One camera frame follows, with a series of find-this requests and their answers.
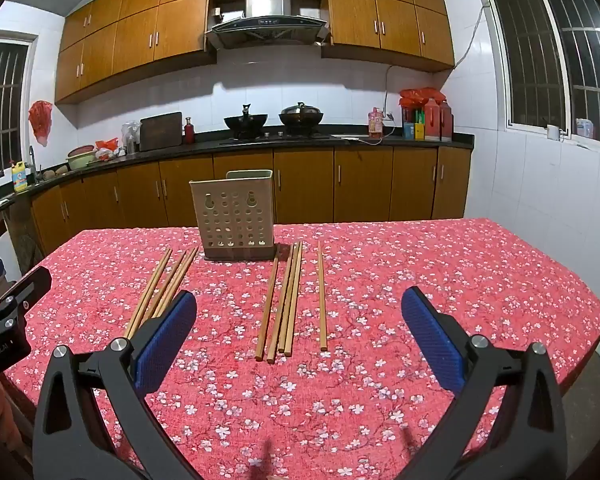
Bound dark cutting board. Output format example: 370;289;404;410
139;111;183;152

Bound red and white plastic bag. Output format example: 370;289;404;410
94;138;120;162

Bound green basin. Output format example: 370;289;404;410
66;145;98;170

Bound black gas stove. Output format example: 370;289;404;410
220;130;333;145

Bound yellow detergent bottle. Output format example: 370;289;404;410
11;159;29;194

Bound black kitchen countertop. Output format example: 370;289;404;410
0;127;476;201

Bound clear plastic bag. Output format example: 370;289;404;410
121;121;142;155

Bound red crumpled plastic bag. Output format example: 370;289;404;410
399;87;447;109

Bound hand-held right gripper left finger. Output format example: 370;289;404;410
32;290;203;480

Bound beige perforated chopstick holder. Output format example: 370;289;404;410
189;169;277;261

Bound large barred sliding window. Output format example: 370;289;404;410
485;0;600;146

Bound steel range hood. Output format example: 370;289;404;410
205;0;331;51

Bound wooden base cabinets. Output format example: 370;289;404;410
30;146;473;256

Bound red floral tablecloth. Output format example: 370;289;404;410
2;217;600;480

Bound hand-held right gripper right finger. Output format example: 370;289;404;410
401;286;568;480

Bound white cable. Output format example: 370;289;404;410
350;5;488;147

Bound black wok with lid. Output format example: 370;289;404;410
278;102;325;136

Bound red hanging plastic bag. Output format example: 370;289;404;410
28;100;54;147

